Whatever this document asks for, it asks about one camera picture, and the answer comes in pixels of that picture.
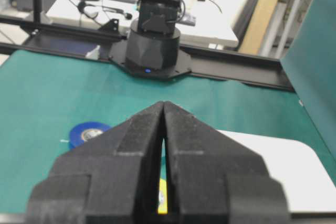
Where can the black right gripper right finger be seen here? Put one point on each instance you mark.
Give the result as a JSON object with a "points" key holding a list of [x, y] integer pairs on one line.
{"points": [[214, 179]]}

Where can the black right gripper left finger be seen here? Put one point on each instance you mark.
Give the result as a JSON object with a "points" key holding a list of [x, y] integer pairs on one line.
{"points": [[113, 178]]}

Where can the yellow tape roll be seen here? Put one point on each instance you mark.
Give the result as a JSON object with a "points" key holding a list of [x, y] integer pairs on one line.
{"points": [[162, 203]]}

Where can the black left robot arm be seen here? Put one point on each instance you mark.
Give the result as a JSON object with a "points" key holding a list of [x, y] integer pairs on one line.
{"points": [[154, 40]]}

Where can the blue tape roll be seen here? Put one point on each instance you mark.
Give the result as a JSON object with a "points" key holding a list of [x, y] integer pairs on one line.
{"points": [[86, 131]]}

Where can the white plastic case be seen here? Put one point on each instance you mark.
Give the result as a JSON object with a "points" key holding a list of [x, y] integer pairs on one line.
{"points": [[307, 185]]}

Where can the green table cloth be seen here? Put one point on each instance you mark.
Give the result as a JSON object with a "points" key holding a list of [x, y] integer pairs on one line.
{"points": [[43, 97]]}

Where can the black headset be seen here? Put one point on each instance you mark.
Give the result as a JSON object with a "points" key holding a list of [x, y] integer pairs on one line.
{"points": [[82, 5]]}

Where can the white desk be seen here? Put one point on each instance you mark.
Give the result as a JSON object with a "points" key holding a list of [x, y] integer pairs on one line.
{"points": [[192, 22]]}

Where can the black aluminium frame rail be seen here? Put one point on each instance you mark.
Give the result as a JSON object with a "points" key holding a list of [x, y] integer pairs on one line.
{"points": [[74, 42]]}

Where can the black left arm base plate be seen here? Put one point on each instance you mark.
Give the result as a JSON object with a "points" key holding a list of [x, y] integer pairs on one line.
{"points": [[117, 56]]}

